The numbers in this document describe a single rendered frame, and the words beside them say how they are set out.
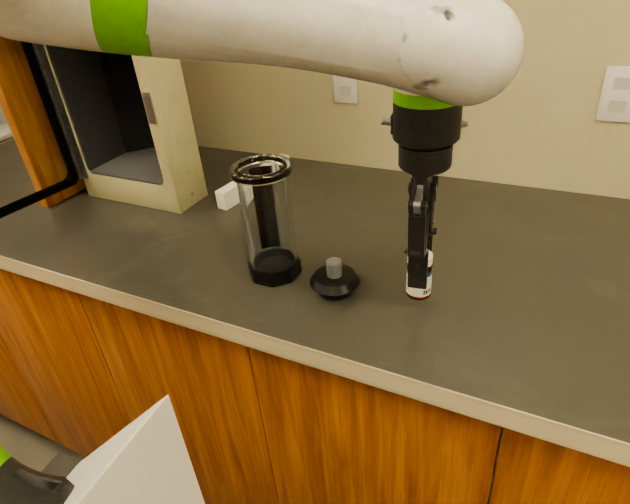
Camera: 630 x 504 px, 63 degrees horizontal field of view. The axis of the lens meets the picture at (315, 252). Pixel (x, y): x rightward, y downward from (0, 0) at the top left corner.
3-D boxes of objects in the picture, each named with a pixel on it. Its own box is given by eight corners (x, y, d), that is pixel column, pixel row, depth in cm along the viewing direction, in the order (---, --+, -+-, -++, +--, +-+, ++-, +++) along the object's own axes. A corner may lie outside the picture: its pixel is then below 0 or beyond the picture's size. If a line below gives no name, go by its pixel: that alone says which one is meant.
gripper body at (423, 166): (404, 129, 76) (403, 186, 81) (393, 150, 69) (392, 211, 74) (456, 131, 73) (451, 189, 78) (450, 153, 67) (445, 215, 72)
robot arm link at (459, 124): (467, 111, 63) (472, 90, 70) (373, 108, 66) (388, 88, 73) (463, 157, 66) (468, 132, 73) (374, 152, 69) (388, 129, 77)
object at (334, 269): (325, 271, 99) (322, 242, 95) (368, 282, 95) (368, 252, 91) (301, 298, 92) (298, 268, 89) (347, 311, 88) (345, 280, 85)
